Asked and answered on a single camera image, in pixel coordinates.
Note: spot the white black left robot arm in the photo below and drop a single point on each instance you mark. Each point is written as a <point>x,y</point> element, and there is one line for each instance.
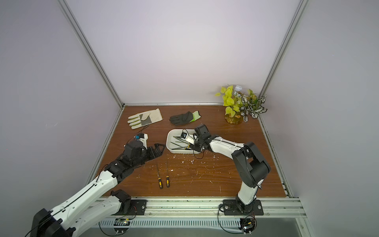
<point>74,216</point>

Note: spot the aluminium corner frame post right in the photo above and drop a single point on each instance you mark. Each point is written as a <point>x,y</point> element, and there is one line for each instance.
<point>284,45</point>

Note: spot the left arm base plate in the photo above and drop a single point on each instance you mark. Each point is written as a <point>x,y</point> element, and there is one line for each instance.
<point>133,206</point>

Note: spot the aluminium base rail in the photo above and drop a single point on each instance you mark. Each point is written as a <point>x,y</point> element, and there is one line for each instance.
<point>204,213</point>

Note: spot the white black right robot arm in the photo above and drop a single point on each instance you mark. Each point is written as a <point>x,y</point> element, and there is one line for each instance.
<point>251,165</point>

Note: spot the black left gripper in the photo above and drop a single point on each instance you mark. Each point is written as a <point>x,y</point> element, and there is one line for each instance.
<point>152,154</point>

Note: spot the amber glass plant vase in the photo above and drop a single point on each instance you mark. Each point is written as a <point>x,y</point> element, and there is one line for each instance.
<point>235,120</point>

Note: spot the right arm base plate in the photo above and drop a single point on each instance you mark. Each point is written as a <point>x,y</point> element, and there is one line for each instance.
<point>234,207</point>

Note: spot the aluminium corner frame post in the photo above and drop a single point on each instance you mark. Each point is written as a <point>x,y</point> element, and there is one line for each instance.
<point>284,45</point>
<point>67,12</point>

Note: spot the black green work glove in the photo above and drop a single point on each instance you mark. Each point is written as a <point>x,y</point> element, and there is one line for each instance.
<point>184,119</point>

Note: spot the aluminium corner frame post left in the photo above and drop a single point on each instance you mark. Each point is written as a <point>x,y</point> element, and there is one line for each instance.
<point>67,12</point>

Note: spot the left small circuit board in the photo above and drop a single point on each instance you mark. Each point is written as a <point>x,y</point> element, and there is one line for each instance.
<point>121,225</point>

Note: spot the small circuit board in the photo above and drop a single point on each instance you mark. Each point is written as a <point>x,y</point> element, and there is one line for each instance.
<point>121,225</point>
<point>248,225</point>

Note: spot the white plastic storage box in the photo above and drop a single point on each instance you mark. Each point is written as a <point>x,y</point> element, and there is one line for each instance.
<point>178,132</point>

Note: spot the artificial green leafy plant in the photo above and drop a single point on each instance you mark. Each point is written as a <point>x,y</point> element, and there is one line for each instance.
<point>249,105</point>

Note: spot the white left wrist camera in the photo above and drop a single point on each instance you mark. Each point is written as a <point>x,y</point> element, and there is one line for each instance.
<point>142,137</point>

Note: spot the right small circuit board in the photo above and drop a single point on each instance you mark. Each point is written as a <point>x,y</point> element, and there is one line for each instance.
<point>248,225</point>

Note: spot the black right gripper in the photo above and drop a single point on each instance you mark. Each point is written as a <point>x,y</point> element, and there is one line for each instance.
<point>196,142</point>

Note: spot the beige grey work glove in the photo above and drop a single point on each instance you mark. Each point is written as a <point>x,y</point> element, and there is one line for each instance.
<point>145,118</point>

